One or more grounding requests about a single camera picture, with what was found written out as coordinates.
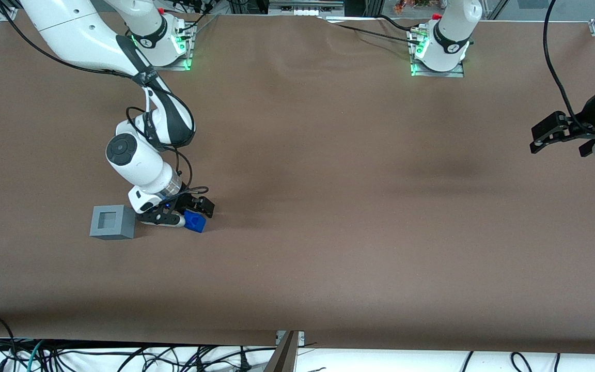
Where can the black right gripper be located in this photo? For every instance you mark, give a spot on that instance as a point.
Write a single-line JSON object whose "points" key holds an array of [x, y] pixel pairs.
{"points": [[187, 200]]}

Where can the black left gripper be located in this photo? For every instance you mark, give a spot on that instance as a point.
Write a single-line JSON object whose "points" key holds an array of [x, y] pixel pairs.
{"points": [[588, 123]]}

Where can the blue plastic insert part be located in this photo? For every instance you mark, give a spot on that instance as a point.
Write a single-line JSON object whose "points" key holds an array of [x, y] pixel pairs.
{"points": [[194, 222]]}

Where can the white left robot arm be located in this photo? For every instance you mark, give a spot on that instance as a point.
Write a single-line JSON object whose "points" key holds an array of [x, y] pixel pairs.
{"points": [[444, 44]]}

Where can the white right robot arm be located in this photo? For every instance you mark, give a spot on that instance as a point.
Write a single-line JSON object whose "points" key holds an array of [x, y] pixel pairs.
{"points": [[137, 160]]}

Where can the gray square base block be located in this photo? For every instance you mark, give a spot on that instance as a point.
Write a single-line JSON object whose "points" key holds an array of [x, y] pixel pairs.
{"points": [[122, 227]]}

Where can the white power strip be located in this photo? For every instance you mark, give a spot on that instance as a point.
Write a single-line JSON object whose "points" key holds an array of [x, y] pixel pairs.
{"points": [[305, 12]]}

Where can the aluminium frame profile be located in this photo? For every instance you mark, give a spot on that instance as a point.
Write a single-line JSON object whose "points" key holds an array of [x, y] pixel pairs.
{"points": [[283, 356]]}

